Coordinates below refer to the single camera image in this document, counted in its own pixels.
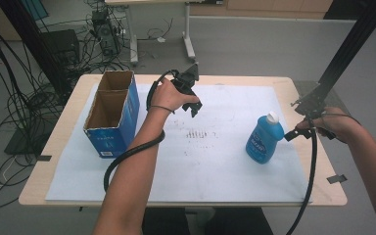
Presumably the grey floor mat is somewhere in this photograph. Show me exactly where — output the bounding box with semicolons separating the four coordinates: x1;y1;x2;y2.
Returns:
293;80;352;114

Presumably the person's right hand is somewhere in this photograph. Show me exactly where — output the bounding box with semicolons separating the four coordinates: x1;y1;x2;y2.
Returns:
295;107;360;144

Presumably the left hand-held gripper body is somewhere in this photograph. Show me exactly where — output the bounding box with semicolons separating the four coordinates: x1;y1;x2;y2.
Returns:
170;62;200;97

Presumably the person's black clothing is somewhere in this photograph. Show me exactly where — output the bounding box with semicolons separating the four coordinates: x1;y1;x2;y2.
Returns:
141;207;275;235

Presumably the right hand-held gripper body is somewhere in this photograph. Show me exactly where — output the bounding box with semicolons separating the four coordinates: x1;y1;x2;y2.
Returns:
290;94;326;119

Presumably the black flat stand base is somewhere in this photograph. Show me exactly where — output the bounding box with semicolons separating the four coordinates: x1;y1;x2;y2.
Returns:
4;125;45;157

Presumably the person's left hand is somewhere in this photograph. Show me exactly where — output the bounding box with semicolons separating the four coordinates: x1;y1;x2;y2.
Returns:
150;77;201;114

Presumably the black metal stand pole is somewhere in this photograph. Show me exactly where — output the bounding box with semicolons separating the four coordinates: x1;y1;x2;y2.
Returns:
303;0;376;111

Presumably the blue bottle with white cap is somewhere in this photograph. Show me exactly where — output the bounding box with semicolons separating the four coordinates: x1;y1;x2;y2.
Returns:
245;111;286;165

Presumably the white table mat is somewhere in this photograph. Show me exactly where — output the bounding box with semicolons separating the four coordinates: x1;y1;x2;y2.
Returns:
45;83;312;204

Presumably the dark slanted stand pole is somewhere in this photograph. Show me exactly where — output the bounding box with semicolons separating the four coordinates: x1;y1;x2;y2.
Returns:
0;0;72;96

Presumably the thick black gripper cable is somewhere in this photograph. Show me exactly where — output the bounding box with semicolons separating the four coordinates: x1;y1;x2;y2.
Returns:
103;69;180;193
285;118;318;235

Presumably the white table frame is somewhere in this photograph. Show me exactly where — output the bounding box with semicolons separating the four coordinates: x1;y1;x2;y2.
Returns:
104;0;224;65

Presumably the blue cardboard box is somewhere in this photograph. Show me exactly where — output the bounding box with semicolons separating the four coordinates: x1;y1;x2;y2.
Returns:
83;70;141;160

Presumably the wooden cabinet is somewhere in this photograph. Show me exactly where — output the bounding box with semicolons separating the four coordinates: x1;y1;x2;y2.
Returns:
189;0;335;20

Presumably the tangle of black cables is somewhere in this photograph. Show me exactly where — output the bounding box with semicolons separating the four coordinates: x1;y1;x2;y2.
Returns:
0;0;174;212

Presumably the thick black right gripper cable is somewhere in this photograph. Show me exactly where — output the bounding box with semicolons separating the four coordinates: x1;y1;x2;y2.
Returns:
285;118;318;235

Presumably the thick black left gripper cable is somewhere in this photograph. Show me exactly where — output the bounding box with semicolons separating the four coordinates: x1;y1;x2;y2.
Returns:
103;69;180;193

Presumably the computer tower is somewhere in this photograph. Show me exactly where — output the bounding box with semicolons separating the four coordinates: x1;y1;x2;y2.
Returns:
91;9;121;57

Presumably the black box on floor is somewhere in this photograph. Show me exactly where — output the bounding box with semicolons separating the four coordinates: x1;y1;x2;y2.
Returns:
42;28;81;67

